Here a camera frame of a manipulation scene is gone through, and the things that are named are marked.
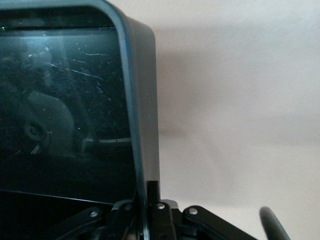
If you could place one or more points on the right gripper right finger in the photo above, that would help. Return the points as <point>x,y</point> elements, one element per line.
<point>162,220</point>

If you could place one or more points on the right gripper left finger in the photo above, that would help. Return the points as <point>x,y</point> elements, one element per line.
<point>120,216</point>

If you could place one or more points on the black rectangular plastic box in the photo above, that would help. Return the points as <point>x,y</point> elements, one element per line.
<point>75,75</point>

